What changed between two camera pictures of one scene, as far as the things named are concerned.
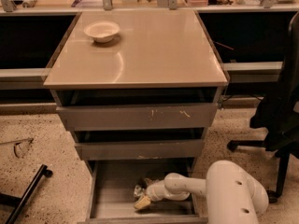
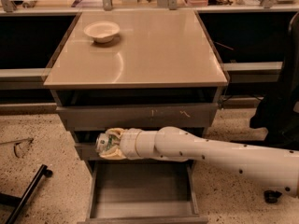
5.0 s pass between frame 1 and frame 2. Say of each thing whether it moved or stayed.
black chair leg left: stayed
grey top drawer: stayed
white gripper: moved
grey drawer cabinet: stayed
